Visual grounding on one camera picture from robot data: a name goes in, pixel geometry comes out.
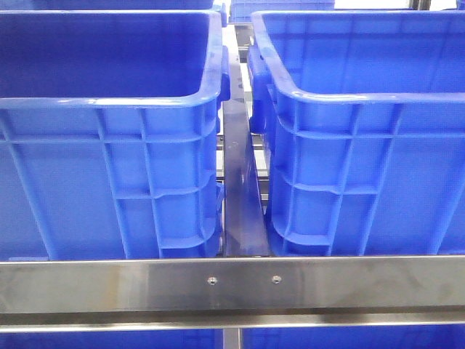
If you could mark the blue crate below right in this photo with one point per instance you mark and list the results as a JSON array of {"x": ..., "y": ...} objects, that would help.
[{"x": 410, "y": 336}]

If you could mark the blue crate below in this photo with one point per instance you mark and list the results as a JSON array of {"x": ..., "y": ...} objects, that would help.
[
  {"x": 410, "y": 336},
  {"x": 190, "y": 338}
]

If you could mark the blue plastic crate right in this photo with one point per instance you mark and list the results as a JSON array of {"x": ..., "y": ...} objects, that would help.
[{"x": 363, "y": 117}]

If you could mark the blue crate below left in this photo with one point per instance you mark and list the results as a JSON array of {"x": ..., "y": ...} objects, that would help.
[{"x": 190, "y": 338}]

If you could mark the blue plastic crate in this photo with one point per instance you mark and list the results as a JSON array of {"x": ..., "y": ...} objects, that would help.
[
  {"x": 363, "y": 117},
  {"x": 109, "y": 134}
]

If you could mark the steel centre divider bar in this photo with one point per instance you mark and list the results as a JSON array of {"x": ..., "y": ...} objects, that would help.
[{"x": 245, "y": 231}]

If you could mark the stainless steel front rail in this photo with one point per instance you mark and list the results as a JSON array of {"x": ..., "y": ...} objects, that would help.
[{"x": 131, "y": 295}]

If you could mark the blue plastic crate left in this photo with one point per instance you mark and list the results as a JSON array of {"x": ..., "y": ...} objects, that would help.
[{"x": 109, "y": 134}]

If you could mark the blue crate far left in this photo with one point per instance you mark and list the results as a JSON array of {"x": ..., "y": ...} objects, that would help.
[{"x": 217, "y": 6}]

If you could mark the blue crate far centre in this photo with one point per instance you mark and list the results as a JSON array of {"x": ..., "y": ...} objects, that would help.
[{"x": 240, "y": 11}]

